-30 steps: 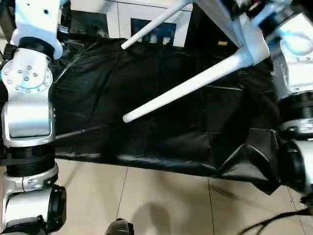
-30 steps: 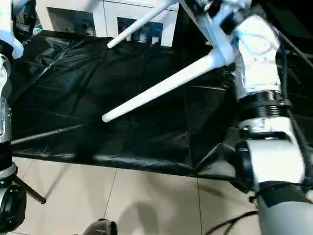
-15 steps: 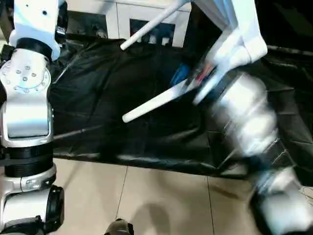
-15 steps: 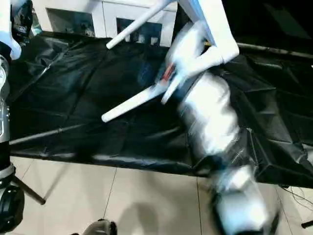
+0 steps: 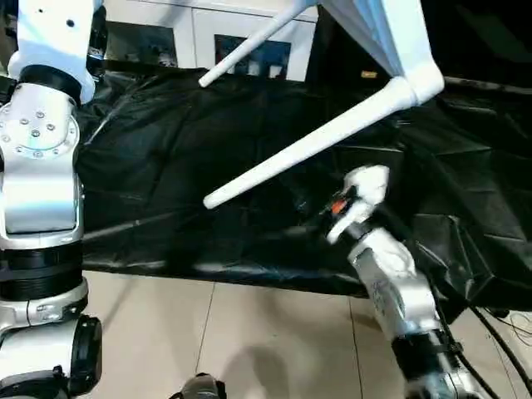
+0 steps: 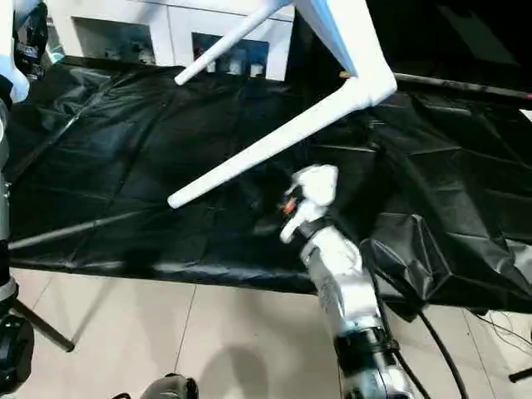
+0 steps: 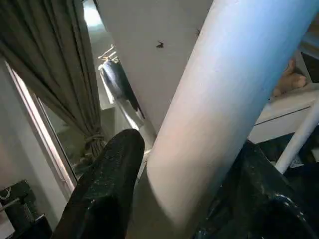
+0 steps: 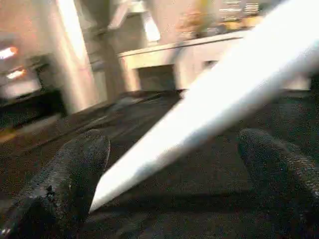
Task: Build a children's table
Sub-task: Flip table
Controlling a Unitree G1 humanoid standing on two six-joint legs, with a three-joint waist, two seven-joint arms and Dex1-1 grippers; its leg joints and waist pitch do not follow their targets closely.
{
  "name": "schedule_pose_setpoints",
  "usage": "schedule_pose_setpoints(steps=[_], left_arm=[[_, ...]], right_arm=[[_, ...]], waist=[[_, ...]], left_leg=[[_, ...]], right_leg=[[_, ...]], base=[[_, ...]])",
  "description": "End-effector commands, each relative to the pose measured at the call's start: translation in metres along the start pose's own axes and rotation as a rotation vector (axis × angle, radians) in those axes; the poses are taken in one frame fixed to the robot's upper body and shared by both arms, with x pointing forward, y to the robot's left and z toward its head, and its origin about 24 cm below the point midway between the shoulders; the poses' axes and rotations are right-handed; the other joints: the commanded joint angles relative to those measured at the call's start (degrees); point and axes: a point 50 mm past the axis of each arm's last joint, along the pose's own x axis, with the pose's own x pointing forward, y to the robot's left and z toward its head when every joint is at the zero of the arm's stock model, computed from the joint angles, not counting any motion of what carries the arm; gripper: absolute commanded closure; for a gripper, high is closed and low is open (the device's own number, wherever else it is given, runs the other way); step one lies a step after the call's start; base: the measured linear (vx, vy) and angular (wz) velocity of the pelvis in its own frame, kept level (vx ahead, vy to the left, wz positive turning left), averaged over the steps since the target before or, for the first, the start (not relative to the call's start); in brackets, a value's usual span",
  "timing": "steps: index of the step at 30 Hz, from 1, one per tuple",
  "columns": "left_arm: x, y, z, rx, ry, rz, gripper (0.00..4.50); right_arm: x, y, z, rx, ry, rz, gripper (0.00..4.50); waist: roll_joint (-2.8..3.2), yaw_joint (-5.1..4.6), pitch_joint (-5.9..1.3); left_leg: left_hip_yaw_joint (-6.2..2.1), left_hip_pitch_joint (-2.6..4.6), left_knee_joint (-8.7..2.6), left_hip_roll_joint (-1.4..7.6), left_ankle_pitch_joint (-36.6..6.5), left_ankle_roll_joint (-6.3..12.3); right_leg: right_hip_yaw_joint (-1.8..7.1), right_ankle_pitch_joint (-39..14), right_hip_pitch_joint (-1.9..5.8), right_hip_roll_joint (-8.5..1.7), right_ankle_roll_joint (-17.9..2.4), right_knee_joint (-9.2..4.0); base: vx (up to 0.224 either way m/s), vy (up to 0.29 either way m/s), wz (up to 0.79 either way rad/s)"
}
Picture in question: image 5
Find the white plastic table top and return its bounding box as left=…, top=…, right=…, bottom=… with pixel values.
left=314, top=0, right=446, bottom=106

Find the white sideboard with glass doors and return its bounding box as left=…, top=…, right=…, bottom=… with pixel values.
left=101, top=0, right=320, bottom=81

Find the black work mat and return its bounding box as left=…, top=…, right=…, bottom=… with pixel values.
left=73, top=66, right=532, bottom=315

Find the grey metal rod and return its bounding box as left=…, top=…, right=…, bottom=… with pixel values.
left=443, top=76, right=532, bottom=91

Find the dark rounded robot part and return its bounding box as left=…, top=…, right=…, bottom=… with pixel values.
left=180, top=372, right=228, bottom=399

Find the black backdrop cloth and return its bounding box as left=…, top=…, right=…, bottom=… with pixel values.
left=307, top=0, right=532, bottom=86

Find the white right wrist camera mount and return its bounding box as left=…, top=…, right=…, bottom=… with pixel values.
left=327, top=164, right=392, bottom=245

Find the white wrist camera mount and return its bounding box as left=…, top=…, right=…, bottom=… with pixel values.
left=327, top=164, right=392, bottom=245
left=7, top=0, right=97, bottom=106

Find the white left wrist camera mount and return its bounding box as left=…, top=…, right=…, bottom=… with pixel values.
left=7, top=0, right=97, bottom=106

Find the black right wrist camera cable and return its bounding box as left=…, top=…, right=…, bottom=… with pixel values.
left=373, top=205, right=532, bottom=399

